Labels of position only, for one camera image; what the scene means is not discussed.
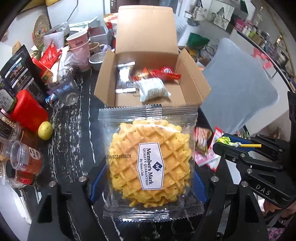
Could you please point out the red foil bag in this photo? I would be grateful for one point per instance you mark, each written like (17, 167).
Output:
(50, 56)

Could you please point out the red white long snack packet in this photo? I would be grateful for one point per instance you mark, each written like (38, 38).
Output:
(217, 134)

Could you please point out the brown green meat snack packet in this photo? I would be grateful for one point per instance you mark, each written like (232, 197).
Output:
(202, 135)

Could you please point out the red plastic container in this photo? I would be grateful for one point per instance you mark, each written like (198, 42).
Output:
(28, 112)

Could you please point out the grey leaf-pattern covered chair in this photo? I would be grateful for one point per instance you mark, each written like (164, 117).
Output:
(239, 85)

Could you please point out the yellow lemon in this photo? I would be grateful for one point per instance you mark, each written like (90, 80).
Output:
(45, 130)

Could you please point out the pink paper cup stack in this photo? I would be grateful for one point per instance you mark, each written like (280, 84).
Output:
(79, 52)

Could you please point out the clear jar amber contents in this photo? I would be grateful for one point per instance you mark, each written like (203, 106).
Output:
(26, 159)

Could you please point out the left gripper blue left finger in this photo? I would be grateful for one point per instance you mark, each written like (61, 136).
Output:
(98, 186)

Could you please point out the white tote bag left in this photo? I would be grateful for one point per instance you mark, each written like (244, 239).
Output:
(199, 12)

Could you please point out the white tote bag right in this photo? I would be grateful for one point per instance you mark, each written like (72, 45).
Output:
(219, 19)

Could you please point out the silver foil snack packet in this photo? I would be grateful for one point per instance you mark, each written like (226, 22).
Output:
(124, 80)

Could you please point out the black printed box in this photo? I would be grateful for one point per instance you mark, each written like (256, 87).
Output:
(20, 73)

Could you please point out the green lollipop yellow stick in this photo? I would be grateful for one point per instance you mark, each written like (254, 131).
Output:
(227, 141)

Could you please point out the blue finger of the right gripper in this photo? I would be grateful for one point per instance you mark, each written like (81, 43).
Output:
(234, 138)

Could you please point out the white patterned snack pouch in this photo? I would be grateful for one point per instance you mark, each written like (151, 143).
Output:
(151, 88)

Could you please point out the small red cartoon snack packet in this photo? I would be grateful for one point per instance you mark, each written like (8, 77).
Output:
(145, 74)

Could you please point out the green bag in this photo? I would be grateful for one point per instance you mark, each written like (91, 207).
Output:
(196, 41)

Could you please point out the person's left hand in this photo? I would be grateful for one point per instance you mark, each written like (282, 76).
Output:
(289, 211)

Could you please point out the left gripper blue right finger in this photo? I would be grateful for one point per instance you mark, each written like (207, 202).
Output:
(199, 188)

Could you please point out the red gold-lettered snack packet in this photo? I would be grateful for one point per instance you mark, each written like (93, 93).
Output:
(165, 74)

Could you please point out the packaged yellow waffles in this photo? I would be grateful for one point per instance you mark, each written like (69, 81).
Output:
(150, 166)

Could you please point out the open cardboard box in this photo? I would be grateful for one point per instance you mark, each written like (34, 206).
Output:
(147, 36)

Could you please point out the clear glass measuring jug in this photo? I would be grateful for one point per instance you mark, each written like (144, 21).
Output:
(64, 90)

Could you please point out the steel bowl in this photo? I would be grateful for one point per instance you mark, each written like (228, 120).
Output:
(96, 60)

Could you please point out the white tote bag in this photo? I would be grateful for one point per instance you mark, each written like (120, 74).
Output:
(199, 12)
(219, 19)

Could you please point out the woven round mat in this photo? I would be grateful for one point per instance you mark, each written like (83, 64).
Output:
(41, 26)

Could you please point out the pink rose cone packet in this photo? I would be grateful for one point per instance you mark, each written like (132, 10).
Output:
(203, 159)

